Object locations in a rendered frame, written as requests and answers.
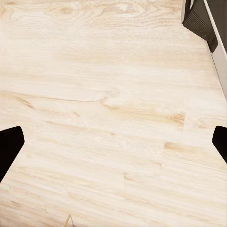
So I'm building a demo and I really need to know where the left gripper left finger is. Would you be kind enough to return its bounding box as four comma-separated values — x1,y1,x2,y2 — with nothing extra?
0,126,25,182

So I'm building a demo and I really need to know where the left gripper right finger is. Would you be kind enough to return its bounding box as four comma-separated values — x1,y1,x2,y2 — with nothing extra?
212,126,227,163

